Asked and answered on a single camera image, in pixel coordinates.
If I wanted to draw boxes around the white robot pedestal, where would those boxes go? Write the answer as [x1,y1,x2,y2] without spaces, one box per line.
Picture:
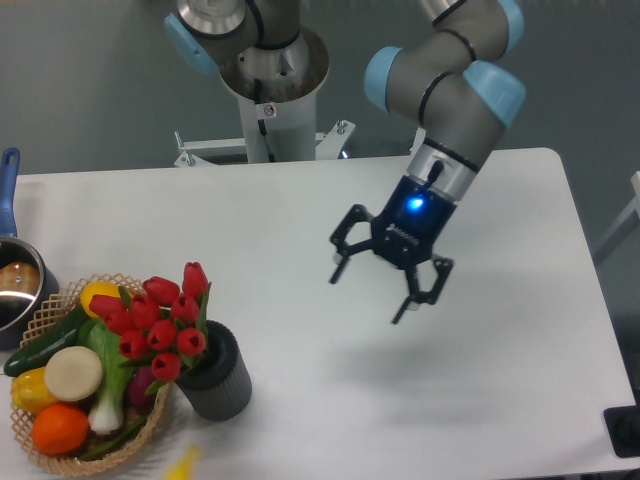
[165,15,356,163]

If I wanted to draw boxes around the yellow squash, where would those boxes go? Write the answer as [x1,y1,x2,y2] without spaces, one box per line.
[80,281,124,318]

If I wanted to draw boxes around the green bean pod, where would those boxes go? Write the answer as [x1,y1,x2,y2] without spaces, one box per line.
[78,416,147,461]

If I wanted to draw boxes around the orange fruit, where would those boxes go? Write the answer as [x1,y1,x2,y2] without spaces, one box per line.
[31,403,89,456]

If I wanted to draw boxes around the yellow object at bottom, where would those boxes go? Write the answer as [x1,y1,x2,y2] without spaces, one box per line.
[162,445,201,480]

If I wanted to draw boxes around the black device at table edge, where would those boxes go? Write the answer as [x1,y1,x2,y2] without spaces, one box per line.
[603,405,639,458]

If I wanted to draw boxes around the green bok choy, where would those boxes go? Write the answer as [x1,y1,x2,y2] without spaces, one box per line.
[78,319,136,435]

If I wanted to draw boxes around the dark grey ribbed vase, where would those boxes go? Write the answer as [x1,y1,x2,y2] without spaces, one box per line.
[176,321,252,422]

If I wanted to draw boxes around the purple sweet potato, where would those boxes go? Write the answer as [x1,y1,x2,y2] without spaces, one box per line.
[126,367,156,411]

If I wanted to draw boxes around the yellow bell pepper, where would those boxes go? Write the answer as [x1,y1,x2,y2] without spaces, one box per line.
[11,367,60,414]

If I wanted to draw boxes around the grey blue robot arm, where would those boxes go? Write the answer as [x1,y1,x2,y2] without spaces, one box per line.
[164,1,526,308]

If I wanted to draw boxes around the dark green cucumber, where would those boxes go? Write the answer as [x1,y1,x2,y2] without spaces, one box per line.
[4,306,90,377]

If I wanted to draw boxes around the woven wicker basket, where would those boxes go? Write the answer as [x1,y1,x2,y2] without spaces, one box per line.
[5,273,171,478]

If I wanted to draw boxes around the white frame at right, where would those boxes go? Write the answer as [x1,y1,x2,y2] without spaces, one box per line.
[592,171,639,266]

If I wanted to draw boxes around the blue handled saucepan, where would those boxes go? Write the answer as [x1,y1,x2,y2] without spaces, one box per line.
[1,147,59,351]

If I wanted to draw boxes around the beige round disc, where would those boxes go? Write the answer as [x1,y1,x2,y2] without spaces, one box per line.
[44,346,103,402]

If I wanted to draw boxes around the red tulip bouquet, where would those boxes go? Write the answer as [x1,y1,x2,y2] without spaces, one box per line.
[99,261,211,394]

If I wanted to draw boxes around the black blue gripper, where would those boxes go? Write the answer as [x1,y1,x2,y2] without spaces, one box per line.
[328,173,459,326]

